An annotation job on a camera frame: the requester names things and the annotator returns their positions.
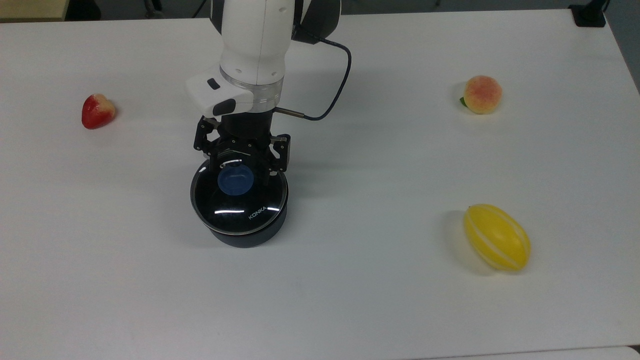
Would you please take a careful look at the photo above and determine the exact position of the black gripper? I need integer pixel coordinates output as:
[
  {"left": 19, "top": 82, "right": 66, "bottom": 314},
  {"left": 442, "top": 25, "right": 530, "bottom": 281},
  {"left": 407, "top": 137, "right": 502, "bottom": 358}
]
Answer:
[{"left": 193, "top": 111, "right": 291, "bottom": 187}]

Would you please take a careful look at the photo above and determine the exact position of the glass lid with blue knob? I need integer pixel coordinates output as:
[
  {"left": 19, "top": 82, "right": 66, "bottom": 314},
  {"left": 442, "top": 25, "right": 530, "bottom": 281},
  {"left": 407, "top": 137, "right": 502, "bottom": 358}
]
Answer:
[{"left": 190, "top": 157, "right": 290, "bottom": 236}]

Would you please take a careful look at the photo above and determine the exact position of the dark blue saucepan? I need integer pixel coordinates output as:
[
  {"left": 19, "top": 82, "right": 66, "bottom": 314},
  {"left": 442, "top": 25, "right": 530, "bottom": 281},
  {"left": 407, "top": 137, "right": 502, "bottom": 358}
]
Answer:
[{"left": 190, "top": 159, "right": 290, "bottom": 249}]

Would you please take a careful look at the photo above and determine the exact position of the red toy strawberry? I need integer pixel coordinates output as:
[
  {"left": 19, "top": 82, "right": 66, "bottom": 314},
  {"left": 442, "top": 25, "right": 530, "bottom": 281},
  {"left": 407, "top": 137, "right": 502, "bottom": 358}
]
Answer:
[{"left": 81, "top": 93, "right": 117, "bottom": 130}]

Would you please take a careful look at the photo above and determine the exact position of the toy peach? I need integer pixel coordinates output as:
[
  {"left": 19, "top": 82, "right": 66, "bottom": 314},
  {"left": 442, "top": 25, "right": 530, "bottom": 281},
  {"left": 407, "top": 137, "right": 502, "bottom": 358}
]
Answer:
[{"left": 460, "top": 75, "right": 503, "bottom": 115}]

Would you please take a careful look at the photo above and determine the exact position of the tan wooden desk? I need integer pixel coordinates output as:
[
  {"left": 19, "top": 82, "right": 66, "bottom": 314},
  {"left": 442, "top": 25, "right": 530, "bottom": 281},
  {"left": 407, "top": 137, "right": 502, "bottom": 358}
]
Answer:
[{"left": 0, "top": 0, "right": 69, "bottom": 22}]

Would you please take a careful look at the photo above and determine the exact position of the yellow toy melon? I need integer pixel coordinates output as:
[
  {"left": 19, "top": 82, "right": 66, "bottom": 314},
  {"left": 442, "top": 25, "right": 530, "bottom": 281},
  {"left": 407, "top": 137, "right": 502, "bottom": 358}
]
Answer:
[{"left": 463, "top": 203, "right": 532, "bottom": 272}]

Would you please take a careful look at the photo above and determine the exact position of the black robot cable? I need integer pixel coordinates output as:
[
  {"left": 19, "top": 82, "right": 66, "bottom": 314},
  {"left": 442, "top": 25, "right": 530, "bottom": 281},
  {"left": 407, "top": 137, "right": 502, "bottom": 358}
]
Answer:
[{"left": 275, "top": 27, "right": 353, "bottom": 122}]

